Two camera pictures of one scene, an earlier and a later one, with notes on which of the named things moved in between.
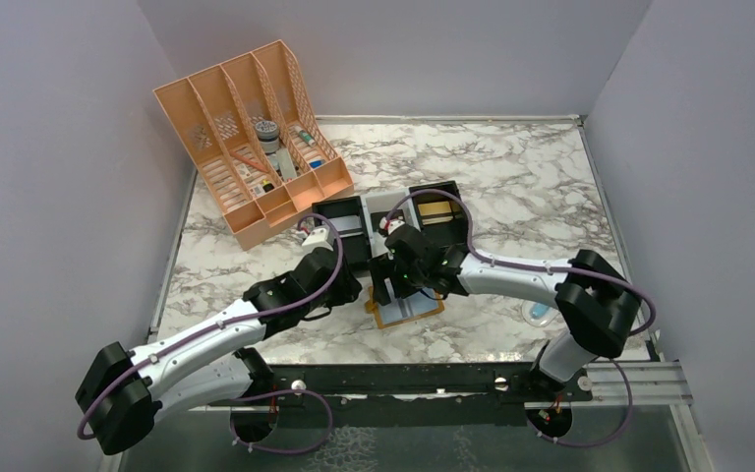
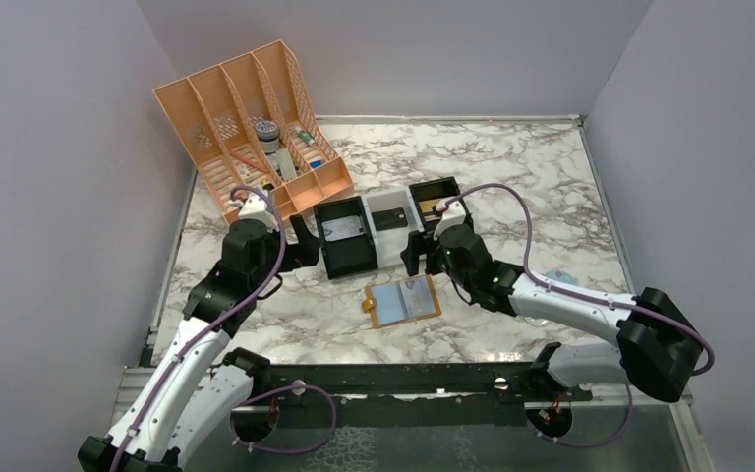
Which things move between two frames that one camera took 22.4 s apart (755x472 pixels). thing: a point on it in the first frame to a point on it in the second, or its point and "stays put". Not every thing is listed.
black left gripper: [349, 244] to [292, 248]
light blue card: [408, 305] stays put
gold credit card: [435, 208] stays put
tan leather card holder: [426, 303] stays put
